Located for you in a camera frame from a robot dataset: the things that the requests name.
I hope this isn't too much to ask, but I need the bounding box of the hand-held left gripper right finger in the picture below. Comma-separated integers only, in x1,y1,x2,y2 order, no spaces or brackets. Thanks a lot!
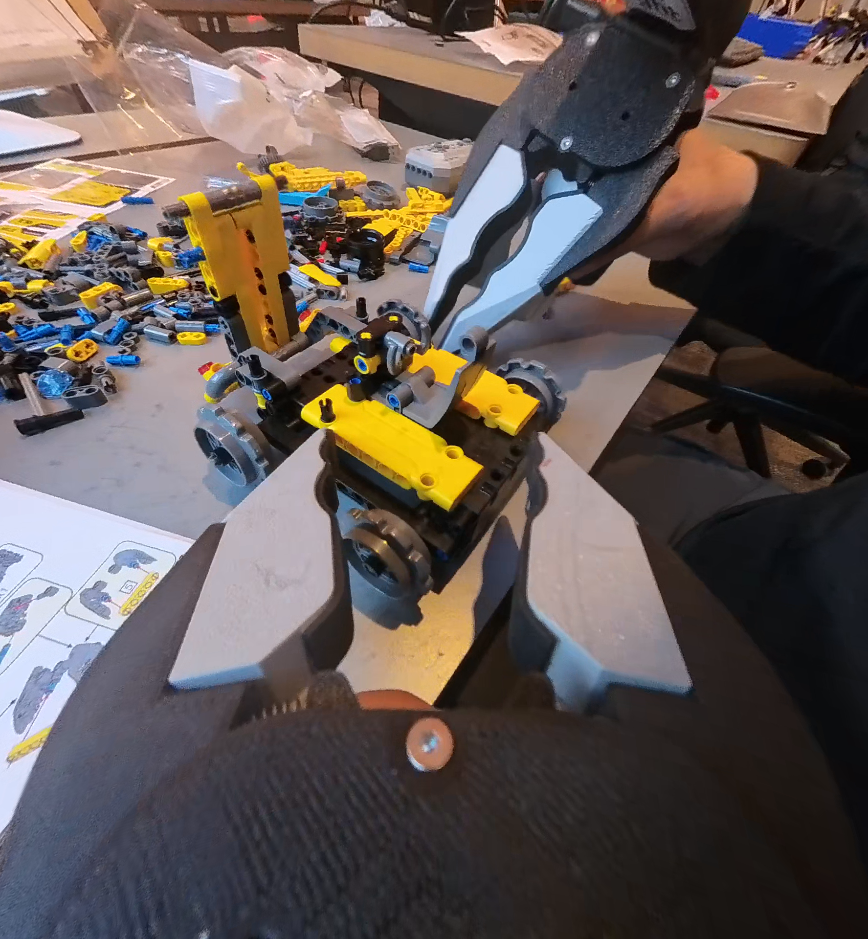
509,436,694,713

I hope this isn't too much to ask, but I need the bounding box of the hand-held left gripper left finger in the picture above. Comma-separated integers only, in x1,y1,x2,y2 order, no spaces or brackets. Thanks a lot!
167,429,356,694

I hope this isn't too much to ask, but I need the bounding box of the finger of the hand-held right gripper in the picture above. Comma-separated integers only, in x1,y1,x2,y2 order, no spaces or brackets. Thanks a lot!
421,143,529,347
445,172,605,360

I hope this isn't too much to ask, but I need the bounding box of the yellow black toy vehicle model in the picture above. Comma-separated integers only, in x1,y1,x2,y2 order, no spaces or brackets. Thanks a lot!
162,172,567,632

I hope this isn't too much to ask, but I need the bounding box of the pile of small building pieces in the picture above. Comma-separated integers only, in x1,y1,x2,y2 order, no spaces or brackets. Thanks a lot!
0,172,449,437

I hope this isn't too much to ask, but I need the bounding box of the person's right forearm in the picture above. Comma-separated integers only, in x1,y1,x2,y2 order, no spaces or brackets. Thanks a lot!
650,22,868,397

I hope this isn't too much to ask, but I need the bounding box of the person's right hand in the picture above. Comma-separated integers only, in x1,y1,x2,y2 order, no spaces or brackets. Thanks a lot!
624,135,762,263

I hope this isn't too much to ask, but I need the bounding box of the grey battery box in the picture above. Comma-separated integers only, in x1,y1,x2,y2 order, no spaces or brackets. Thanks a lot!
404,138,475,195

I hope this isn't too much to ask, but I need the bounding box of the black toy wheel rim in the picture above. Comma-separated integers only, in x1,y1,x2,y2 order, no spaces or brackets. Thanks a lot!
342,227,387,280

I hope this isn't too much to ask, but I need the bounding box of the white paper sheet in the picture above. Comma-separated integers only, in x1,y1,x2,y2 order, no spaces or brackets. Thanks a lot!
474,22,561,66

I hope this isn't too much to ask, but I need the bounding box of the blue storage crate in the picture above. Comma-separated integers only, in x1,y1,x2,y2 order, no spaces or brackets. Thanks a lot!
738,11,823,58

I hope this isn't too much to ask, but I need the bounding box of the background grey table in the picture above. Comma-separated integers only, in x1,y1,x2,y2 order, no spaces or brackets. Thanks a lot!
298,22,868,140

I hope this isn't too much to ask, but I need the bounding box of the white instruction booklet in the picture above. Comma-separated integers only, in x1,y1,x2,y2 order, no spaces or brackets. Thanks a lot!
0,469,196,892

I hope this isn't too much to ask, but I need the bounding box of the person's body in dark clothes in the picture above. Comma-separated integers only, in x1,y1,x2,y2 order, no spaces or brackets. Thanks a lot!
595,411,868,939

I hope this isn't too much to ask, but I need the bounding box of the crumpled clear plastic bag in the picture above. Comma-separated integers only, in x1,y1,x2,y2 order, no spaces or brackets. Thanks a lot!
92,0,401,162

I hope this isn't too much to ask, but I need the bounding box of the yellow grey sticker sheet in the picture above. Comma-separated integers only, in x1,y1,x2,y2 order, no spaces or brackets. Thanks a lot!
0,157,177,243

